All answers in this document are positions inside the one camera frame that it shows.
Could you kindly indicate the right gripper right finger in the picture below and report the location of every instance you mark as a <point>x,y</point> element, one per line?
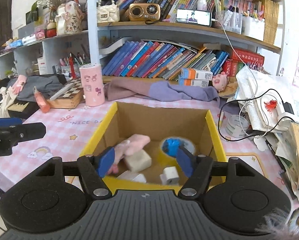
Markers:
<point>199,169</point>

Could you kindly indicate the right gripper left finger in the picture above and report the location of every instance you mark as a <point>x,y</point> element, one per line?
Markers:
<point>90,171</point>

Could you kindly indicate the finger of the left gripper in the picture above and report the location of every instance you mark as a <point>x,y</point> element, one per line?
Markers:
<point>24,132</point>
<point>7,122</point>

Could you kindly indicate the white charger plug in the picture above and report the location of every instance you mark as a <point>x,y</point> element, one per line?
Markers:
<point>170,176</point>

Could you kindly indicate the blue plastic wrapper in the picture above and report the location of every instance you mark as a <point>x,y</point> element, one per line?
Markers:
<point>170,146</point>

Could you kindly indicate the white sponge block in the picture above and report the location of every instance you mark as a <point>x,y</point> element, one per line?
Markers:
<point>138,162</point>

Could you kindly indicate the black keyboard piano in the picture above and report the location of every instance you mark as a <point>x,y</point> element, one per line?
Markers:
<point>22,109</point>

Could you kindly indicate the pink spray bottle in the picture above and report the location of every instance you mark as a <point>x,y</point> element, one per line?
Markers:
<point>40,100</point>

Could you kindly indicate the clear tape roll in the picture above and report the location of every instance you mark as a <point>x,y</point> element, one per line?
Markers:
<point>189,146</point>

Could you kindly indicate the pink checkered tablecloth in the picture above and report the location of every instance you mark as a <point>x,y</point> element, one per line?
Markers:
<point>68,132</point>

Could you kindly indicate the pink glove on garment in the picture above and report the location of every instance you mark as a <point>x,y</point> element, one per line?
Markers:
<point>19,84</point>

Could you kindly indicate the white tape roll on table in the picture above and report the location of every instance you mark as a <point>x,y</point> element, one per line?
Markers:
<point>237,126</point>

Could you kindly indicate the grey folded garment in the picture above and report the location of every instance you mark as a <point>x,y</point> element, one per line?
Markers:
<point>48,86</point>

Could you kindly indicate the yellow cardboard box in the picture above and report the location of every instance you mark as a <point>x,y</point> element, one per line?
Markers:
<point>126,119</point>

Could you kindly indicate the wooden chess board box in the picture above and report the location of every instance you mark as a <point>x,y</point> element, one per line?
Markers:
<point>70,99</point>

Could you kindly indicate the white nail file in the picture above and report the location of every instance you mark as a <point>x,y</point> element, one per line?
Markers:
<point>62,91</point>

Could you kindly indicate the white pen holder cup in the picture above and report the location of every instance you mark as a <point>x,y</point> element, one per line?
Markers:
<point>66,70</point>

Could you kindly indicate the purple and mauve cloth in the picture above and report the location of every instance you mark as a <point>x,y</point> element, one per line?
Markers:
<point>161,90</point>

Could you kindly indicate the lower orange blue medicine box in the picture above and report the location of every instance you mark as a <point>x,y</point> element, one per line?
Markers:
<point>193,82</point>

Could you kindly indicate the orange blue medicine box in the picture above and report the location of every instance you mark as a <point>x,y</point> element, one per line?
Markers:
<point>193,82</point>
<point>194,74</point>

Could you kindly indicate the pink pig plush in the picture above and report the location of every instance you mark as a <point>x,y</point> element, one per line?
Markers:
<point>219,81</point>

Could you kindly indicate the pink cylindrical tissue holder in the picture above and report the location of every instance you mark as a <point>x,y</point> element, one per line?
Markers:
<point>93,87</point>

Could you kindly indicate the stack of papers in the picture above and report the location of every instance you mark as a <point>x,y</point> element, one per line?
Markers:
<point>273,107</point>

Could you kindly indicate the upper orange blue medicine box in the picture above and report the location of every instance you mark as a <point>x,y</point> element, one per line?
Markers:
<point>194,74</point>

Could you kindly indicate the row of books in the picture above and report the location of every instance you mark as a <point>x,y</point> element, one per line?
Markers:
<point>155,59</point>

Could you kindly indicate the smartphone on shelf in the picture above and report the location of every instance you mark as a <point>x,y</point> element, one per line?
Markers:
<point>196,17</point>

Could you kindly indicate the white quilted handbag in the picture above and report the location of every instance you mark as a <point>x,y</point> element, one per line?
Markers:
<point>108,11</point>

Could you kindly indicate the gold retro radio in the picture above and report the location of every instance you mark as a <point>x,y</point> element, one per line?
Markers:
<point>144,12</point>

